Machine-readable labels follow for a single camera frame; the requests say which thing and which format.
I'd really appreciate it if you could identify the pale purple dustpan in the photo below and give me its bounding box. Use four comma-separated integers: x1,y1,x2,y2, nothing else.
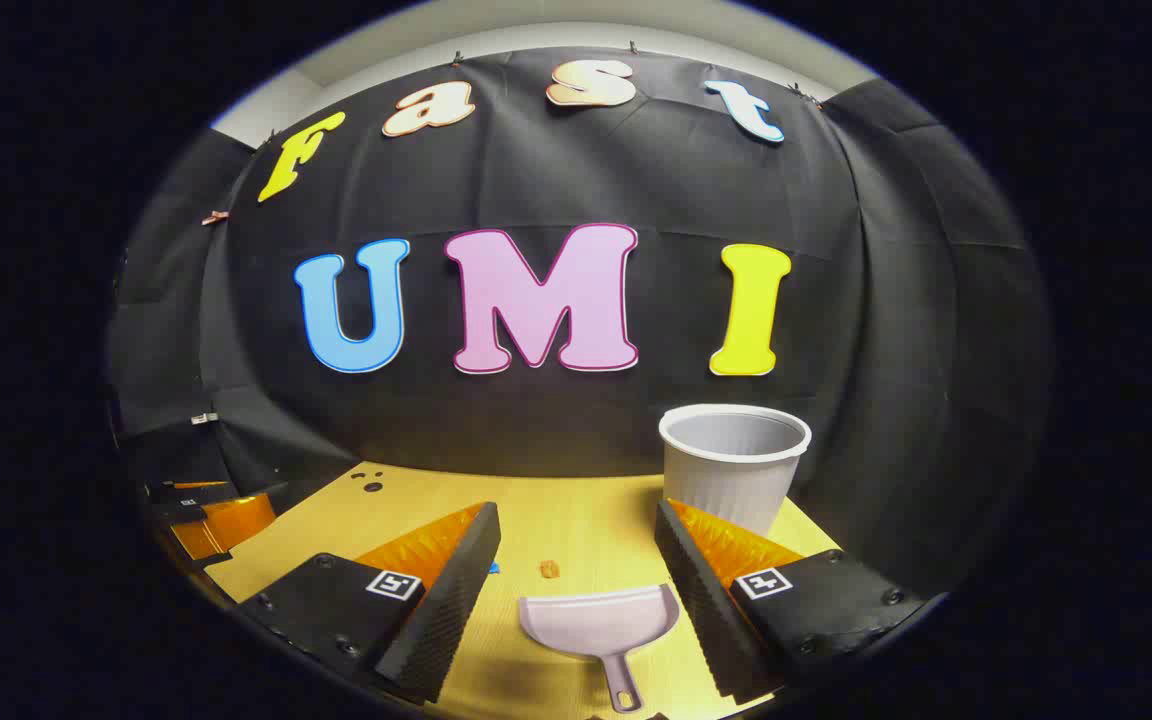
518,584,681,714

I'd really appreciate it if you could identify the wooden desktop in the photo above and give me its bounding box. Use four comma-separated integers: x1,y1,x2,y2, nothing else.
206,462,842,720

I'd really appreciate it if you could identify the black backdrop cloth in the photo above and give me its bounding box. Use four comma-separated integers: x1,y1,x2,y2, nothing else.
106,45,1052,601

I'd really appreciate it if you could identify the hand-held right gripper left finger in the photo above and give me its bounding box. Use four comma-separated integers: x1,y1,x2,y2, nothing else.
236,500,503,705

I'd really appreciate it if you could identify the white ribbed garbage bin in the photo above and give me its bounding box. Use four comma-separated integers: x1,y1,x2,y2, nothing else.
658,403,813,538

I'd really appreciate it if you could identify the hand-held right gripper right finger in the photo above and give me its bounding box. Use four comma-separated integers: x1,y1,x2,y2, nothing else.
653,497,929,705

